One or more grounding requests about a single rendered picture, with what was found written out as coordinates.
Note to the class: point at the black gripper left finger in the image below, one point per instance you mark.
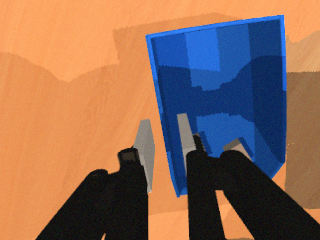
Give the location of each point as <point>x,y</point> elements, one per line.
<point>82,218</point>

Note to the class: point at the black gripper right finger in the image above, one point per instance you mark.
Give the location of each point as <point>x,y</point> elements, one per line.
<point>266,210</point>

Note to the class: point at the blue bin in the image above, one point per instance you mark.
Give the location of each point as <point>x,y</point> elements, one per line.
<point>231,82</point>

